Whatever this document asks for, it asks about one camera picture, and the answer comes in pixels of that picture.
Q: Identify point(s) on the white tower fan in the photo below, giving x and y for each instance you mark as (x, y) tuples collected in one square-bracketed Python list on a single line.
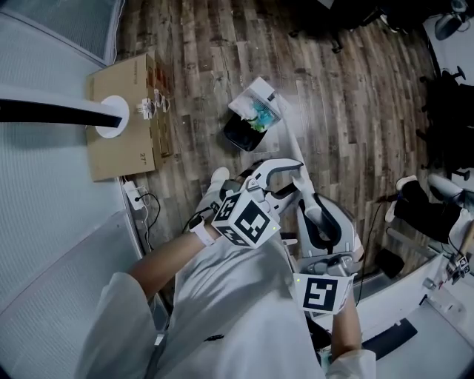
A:
[(74, 114)]

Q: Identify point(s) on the white power strip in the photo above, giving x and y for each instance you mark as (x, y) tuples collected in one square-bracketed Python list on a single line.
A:
[(132, 194)]

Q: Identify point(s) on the person's white shirt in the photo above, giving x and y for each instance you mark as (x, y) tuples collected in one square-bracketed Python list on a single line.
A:
[(229, 314)]

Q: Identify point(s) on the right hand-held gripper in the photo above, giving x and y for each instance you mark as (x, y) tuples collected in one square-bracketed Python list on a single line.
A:
[(320, 294)]

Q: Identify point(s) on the black waste bin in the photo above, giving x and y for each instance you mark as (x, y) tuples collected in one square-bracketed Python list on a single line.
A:
[(240, 137)]

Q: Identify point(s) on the person's left forearm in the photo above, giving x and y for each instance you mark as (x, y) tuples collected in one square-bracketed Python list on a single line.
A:
[(166, 259)]

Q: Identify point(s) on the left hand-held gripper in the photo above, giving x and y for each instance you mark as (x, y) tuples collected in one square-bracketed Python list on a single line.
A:
[(252, 224)]

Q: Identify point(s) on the white wristwatch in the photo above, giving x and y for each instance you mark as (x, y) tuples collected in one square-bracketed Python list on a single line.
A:
[(201, 231)]

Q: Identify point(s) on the black desk mat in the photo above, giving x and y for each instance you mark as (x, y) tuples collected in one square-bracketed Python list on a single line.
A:
[(389, 338)]

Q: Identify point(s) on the black mesh office chair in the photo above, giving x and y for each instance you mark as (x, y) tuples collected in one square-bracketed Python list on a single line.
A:
[(333, 22), (452, 122)]

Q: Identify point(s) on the person's right forearm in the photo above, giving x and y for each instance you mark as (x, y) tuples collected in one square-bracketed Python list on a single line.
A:
[(344, 333)]

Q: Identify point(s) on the green and white paper litter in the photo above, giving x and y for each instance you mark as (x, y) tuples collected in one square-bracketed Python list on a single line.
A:
[(259, 116)]

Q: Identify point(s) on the person's white shoe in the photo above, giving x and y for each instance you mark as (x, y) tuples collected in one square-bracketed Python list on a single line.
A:
[(220, 175)]

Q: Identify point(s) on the large cardboard box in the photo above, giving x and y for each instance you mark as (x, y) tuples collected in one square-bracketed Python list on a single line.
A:
[(118, 155)]

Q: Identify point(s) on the white shell backpack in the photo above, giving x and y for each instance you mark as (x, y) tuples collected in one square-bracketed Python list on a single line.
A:
[(450, 20)]

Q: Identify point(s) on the white curved desk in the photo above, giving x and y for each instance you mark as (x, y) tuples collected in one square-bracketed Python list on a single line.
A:
[(407, 296)]

